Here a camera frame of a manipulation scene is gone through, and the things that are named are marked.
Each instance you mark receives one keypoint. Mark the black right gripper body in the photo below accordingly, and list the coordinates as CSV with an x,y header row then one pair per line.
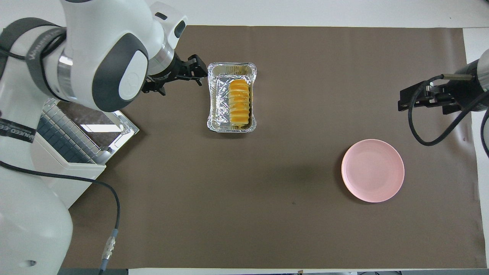
x,y
462,91

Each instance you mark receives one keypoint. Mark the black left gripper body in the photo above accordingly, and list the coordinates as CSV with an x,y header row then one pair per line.
x,y
177,70

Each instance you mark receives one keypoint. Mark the aluminium foil tray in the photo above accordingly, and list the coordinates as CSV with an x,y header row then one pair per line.
x,y
219,99

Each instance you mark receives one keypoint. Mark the yellow sliced bread loaf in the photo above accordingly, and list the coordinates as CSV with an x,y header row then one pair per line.
x,y
240,103

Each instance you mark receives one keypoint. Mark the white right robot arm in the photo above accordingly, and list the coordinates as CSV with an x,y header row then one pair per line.
x,y
485,72

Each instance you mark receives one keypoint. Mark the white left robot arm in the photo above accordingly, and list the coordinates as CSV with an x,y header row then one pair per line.
x,y
95,30

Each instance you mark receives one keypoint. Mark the cream toaster oven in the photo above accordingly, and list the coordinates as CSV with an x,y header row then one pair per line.
x,y
76,175

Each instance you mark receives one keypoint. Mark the pink round plate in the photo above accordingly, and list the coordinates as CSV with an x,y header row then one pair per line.
x,y
372,170

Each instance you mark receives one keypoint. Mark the brown table mat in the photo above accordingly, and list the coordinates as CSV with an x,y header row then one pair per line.
x,y
267,191

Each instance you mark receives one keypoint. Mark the glass oven door metal frame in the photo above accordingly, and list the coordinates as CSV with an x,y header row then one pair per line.
x,y
128,131

